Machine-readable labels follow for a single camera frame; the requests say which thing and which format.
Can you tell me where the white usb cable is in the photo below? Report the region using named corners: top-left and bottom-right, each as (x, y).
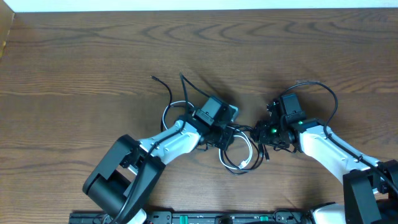
top-left (162, 100), bottom-right (254, 171)

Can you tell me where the black usb cable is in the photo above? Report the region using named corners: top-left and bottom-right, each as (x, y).
top-left (150, 75), bottom-right (271, 175)

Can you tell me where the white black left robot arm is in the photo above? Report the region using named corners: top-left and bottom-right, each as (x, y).
top-left (82, 103), bottom-right (238, 223)

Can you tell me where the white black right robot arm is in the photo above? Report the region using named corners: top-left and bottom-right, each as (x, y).
top-left (251, 102), bottom-right (397, 223)

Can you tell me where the brown wooden side panel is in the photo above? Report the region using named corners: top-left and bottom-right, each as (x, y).
top-left (0, 0), bottom-right (15, 58)

